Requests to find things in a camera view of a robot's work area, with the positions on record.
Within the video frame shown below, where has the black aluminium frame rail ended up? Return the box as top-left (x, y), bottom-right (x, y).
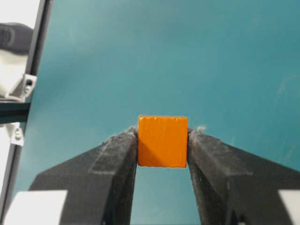
top-left (0, 0), bottom-right (53, 211)

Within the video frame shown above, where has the grey corner bracket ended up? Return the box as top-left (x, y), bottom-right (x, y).
top-left (6, 122), bottom-right (24, 147)
top-left (5, 74), bottom-right (37, 103)

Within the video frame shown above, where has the orange wooden block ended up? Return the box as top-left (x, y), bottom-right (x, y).
top-left (138, 115), bottom-right (188, 168)

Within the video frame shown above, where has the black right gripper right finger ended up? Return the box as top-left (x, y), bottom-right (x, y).
top-left (187, 127), bottom-right (300, 225)

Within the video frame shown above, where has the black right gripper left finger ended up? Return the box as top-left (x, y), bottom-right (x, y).
top-left (4, 126), bottom-right (139, 225)

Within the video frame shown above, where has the grey lower corner bracket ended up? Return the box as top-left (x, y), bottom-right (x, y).
top-left (6, 122), bottom-right (24, 147)

